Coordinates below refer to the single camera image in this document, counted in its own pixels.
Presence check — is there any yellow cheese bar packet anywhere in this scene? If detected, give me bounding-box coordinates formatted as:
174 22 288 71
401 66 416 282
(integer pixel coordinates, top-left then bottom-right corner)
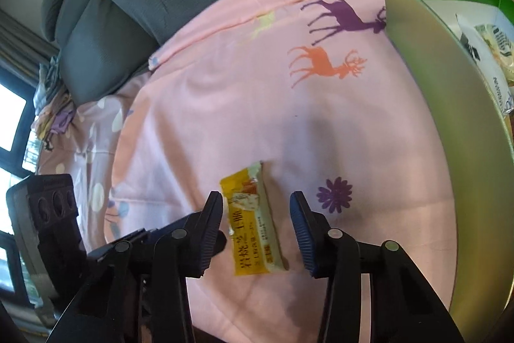
219 162 287 276

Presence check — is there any pale green cracker packet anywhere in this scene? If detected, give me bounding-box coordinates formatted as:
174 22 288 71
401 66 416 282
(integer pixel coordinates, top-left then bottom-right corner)
456 15 513 117

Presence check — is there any mauve spotted quilt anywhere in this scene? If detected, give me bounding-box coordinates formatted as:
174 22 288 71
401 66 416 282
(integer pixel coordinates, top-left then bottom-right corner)
38 71 151 252

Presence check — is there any folded floral cloth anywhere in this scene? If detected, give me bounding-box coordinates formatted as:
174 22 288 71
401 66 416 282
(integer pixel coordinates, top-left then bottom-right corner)
31 56 77 151

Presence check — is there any green cardboard box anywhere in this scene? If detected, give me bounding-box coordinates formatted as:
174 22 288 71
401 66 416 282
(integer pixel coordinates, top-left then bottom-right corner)
385 0 513 342

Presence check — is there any pink deer print blanket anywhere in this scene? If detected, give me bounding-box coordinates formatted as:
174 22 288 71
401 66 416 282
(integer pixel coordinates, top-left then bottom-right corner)
108 0 456 342

